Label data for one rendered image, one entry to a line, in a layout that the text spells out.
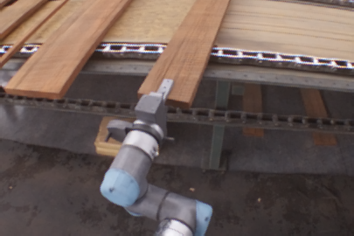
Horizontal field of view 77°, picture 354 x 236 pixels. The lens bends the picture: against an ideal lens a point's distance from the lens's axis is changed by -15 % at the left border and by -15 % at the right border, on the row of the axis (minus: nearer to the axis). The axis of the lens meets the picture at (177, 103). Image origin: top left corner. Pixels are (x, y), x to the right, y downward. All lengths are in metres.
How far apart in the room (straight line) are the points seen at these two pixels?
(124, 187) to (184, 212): 0.14
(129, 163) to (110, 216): 0.96
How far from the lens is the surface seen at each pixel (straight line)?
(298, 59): 0.89
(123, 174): 0.50
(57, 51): 0.96
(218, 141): 1.29
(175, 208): 0.56
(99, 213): 1.48
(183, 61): 0.76
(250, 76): 0.81
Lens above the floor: 1.33
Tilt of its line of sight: 46 degrees down
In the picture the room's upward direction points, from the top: 4 degrees counter-clockwise
